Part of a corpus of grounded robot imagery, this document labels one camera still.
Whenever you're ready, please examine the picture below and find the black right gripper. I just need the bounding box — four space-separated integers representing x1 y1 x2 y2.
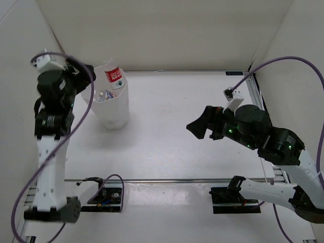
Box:
185 106 256 150

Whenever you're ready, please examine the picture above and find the white cap crushed bottle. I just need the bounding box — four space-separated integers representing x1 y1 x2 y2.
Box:
98 90 116 102

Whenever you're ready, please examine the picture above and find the red label plastic bottle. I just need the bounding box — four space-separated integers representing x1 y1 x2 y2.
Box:
103 58 125 90

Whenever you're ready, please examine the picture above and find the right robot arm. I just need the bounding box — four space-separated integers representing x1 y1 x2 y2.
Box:
186 104 323 224

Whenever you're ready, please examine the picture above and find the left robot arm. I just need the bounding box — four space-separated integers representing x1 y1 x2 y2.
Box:
24 53 96 223

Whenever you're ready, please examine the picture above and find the white octagonal bin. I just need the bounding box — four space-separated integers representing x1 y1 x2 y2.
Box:
81 66 130 129

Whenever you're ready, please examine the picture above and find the blue label sticker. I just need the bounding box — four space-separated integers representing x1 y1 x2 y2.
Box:
225 71 243 76

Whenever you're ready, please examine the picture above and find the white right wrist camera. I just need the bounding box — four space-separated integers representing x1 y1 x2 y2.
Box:
223 87 244 112

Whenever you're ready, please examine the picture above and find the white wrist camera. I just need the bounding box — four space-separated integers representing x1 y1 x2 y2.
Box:
223 87 244 112
31 54 66 74

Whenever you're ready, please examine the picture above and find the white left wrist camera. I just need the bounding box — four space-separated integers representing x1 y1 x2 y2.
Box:
31 54 66 74

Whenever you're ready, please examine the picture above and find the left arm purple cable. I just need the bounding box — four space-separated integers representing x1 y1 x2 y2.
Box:
11 52 125 242

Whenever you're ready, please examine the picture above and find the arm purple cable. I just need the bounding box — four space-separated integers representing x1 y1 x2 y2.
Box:
223 56 324 243
11 52 125 242

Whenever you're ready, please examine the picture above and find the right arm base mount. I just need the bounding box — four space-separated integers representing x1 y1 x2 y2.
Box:
209 186 261 214

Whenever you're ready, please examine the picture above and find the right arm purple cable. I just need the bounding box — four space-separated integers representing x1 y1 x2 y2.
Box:
223 56 324 243

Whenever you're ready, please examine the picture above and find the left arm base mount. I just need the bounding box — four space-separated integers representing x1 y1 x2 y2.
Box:
81 183 124 213

